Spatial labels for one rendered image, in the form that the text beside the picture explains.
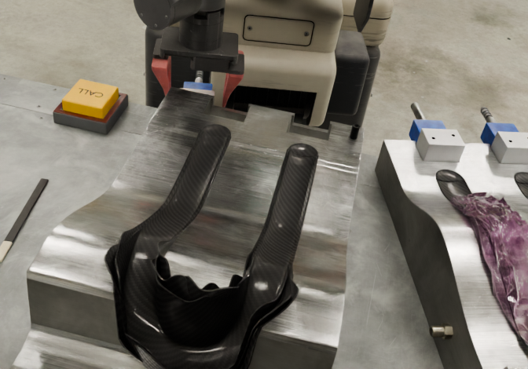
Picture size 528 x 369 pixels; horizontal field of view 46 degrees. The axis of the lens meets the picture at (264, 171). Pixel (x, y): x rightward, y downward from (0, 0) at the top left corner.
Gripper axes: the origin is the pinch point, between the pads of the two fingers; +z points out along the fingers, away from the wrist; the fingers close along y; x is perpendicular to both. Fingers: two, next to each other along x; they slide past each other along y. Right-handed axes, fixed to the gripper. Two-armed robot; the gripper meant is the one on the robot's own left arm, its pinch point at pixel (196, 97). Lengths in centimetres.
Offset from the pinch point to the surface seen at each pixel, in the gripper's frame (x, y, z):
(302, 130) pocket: -9.5, 14.3, -2.7
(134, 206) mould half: -28.4, -4.9, -5.0
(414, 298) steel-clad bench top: -30.7, 26.7, 4.2
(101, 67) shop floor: 145, -42, 85
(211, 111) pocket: -6.6, 2.3, -2.4
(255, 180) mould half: -21.9, 7.7, -4.1
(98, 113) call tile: -3.2, -13.3, 1.9
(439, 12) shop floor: 229, 120, 83
